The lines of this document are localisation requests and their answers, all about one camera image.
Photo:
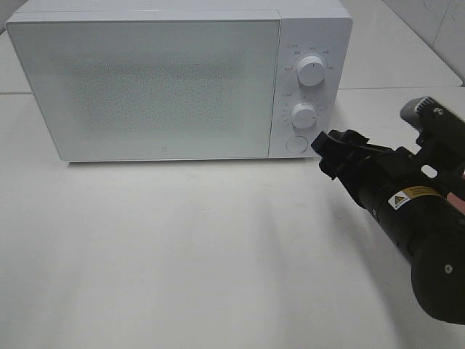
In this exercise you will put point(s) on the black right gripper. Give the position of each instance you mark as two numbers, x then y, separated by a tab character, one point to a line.
382	180

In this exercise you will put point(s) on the round white door button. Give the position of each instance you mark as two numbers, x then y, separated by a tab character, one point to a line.
297	145

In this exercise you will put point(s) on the pink round plate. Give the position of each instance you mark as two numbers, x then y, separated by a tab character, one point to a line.
455	194

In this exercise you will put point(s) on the white microwave door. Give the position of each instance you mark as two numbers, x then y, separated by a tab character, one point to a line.
129	91

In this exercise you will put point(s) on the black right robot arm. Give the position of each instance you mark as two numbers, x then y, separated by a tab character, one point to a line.
433	243

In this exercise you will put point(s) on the white lower timer knob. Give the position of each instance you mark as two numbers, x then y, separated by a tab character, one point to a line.
303	115

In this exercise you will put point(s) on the white upper power knob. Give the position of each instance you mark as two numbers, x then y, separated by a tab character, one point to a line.
310	69

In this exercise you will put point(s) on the white microwave oven body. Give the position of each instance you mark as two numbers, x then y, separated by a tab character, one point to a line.
325	33

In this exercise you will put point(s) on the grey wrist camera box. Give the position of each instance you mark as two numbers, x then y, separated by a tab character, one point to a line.
432	119

